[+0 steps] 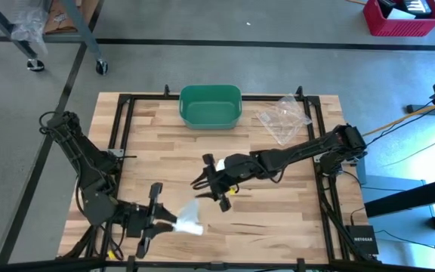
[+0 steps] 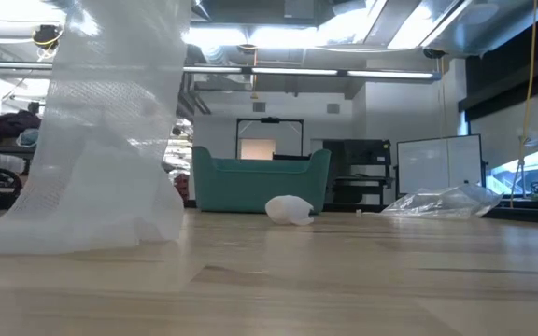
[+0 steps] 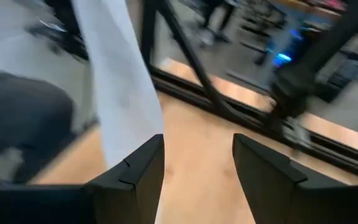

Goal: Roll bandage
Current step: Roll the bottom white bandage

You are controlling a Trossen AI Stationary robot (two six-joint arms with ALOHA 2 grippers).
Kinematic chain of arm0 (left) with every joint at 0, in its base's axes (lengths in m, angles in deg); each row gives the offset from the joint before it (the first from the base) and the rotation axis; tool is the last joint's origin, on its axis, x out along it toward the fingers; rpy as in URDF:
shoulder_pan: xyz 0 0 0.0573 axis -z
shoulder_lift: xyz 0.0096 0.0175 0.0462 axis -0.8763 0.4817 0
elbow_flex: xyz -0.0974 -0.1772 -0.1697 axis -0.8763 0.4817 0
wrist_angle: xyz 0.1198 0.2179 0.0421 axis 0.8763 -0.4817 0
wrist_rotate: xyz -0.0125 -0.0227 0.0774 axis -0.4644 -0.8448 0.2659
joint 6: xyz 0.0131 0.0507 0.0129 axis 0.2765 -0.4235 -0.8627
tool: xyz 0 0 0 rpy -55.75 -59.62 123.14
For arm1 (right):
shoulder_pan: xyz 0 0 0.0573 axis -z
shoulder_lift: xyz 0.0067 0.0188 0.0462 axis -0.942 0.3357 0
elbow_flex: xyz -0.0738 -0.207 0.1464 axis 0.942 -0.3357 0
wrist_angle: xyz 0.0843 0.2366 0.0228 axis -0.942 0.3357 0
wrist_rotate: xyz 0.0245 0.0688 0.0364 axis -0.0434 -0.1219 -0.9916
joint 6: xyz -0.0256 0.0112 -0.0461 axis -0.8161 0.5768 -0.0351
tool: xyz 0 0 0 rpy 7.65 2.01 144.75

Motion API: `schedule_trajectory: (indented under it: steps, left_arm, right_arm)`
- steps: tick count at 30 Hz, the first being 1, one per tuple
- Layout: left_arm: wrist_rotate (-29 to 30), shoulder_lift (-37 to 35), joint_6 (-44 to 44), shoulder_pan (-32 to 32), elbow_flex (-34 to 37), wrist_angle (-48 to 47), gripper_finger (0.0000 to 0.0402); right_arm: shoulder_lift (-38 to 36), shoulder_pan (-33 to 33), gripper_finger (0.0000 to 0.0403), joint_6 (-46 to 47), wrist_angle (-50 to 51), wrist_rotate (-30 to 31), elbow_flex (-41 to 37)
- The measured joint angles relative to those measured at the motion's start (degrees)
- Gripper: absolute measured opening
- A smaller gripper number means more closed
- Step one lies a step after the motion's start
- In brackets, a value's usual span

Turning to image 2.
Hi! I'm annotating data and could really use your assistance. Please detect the white whiteboard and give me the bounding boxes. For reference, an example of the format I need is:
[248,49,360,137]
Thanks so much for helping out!
[395,133,485,195]

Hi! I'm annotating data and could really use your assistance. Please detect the green plastic basket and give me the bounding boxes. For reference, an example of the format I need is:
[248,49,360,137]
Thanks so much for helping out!
[191,146,333,215]

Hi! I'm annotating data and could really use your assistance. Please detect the yellow cable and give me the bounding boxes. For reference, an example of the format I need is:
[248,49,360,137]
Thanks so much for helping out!
[509,0,538,210]

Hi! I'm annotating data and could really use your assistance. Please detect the maroon garment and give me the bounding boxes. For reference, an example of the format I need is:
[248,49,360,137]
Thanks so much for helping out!
[0,110,43,144]

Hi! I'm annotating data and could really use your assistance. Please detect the blue garment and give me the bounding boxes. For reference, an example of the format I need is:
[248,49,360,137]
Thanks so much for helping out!
[16,128,41,148]

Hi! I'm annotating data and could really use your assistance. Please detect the ceiling cable reel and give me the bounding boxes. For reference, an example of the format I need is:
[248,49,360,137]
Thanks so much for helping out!
[32,23,64,62]

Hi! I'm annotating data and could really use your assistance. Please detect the black metal gantry frame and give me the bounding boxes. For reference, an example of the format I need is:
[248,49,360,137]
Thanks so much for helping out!
[234,116,305,161]

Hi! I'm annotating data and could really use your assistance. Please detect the long ceiling strip light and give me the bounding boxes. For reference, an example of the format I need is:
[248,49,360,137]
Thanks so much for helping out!
[0,59,442,81]

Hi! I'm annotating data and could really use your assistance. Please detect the white gauze bandage roll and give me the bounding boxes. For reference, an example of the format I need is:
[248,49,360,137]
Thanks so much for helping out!
[264,194,316,227]

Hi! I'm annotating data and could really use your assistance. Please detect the long clear plastic bag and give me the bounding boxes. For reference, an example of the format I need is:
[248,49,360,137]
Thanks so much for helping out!
[0,0,193,256]

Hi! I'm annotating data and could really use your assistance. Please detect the black workbench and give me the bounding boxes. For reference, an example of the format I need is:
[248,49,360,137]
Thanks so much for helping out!
[322,138,395,205]

